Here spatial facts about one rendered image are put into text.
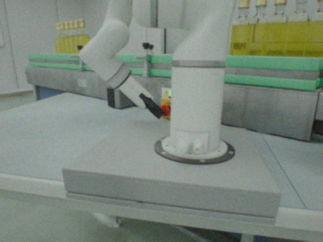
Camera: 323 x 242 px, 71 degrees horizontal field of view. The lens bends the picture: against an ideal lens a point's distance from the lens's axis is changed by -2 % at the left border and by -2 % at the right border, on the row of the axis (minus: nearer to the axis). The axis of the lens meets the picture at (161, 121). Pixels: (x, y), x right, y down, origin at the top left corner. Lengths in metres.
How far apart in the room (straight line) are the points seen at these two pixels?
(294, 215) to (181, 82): 0.27
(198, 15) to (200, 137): 0.20
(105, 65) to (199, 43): 0.33
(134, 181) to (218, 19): 0.28
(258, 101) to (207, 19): 0.37
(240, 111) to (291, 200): 0.36
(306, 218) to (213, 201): 0.15
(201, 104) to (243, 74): 0.36
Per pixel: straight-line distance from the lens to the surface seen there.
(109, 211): 0.51
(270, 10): 0.99
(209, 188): 0.33
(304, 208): 0.43
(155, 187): 0.34
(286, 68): 0.70
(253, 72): 0.72
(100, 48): 0.63
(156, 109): 0.72
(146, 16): 0.40
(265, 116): 0.71
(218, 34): 0.39
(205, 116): 0.39
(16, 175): 0.54
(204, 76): 0.38
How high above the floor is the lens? 0.98
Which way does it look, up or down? 17 degrees down
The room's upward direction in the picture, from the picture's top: straight up
